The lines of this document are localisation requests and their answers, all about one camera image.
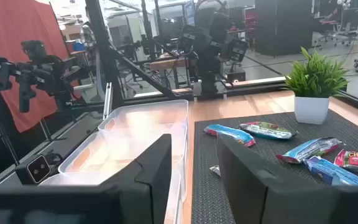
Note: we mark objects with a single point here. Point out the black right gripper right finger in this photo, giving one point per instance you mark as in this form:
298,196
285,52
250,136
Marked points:
259,193

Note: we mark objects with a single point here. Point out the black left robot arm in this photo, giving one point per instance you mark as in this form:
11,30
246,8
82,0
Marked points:
211,34

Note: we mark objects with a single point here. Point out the office chair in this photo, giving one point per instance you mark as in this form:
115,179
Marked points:
350,28
326,26

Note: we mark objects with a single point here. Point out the blue red granola bar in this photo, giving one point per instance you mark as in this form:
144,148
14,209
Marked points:
232,134
309,150

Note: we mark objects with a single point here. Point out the small black table-level camera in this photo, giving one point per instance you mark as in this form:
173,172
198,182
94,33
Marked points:
37,168

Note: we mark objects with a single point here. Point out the green plant in white pot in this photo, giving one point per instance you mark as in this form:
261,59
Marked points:
312,102

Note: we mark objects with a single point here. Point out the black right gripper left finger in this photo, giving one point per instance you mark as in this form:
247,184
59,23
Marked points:
148,186

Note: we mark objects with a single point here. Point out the green chewy granola bar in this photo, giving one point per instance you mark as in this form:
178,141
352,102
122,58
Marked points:
266,130

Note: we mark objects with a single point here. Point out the dark grey woven mat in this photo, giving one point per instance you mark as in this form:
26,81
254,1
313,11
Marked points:
207,193

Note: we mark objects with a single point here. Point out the red chewy granola bar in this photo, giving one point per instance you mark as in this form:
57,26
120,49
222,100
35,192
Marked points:
357,160

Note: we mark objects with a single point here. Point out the red fabric backdrop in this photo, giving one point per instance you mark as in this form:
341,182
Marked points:
11,31

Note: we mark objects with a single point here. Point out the black aluminium table frame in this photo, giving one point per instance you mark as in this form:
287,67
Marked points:
104,46

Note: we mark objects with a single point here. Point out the green granola bar silver back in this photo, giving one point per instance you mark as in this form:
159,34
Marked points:
215,170

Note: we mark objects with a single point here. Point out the purple blue granola bar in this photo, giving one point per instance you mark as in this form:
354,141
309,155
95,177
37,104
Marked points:
331,172

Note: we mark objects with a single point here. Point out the clear plastic bin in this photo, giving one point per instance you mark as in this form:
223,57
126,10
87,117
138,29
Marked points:
154,112
104,152
70,180

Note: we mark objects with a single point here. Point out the black tall cabinet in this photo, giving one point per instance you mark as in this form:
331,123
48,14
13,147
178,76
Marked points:
283,25

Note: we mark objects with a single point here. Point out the wooden background workbench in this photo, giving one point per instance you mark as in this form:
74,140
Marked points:
168,63

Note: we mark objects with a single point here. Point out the silver frame bracket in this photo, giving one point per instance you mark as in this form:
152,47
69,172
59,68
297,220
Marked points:
107,99

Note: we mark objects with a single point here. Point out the black background robot arm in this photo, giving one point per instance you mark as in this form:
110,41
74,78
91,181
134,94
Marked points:
39,73

